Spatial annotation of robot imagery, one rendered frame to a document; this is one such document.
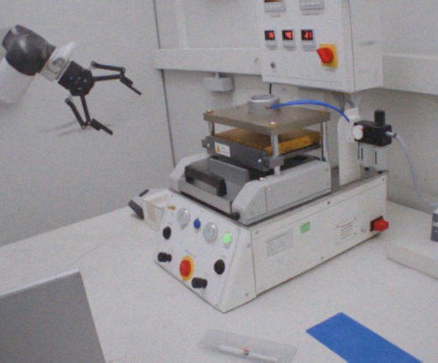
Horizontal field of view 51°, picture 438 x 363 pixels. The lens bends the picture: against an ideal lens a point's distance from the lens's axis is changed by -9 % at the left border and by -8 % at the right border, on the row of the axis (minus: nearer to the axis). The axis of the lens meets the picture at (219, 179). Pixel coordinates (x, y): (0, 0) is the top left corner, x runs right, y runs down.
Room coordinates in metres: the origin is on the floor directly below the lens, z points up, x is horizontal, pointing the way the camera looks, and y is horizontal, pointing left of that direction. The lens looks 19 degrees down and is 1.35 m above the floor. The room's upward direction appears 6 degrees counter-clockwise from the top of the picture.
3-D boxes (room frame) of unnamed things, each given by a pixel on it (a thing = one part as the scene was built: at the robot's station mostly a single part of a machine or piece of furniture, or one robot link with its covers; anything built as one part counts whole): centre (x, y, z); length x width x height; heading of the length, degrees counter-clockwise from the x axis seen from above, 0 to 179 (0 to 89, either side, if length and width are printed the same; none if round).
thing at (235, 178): (1.13, -0.08, 0.97); 0.30 x 0.22 x 0.08; 122
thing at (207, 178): (1.06, 0.03, 0.99); 0.15 x 0.02 x 0.04; 32
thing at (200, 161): (1.24, 0.01, 0.96); 0.25 x 0.05 x 0.07; 122
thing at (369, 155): (1.04, -0.35, 1.05); 0.15 x 0.05 x 0.15; 32
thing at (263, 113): (1.16, -0.16, 1.08); 0.31 x 0.24 x 0.13; 32
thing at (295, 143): (1.15, -0.13, 1.07); 0.22 x 0.17 x 0.10; 32
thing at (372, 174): (1.18, -0.15, 0.93); 0.46 x 0.35 x 0.01; 122
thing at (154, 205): (1.40, 0.14, 0.80); 0.19 x 0.13 x 0.09; 122
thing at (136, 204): (1.51, 0.21, 0.79); 0.20 x 0.08 x 0.08; 122
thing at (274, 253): (1.14, -0.13, 0.84); 0.53 x 0.37 x 0.17; 122
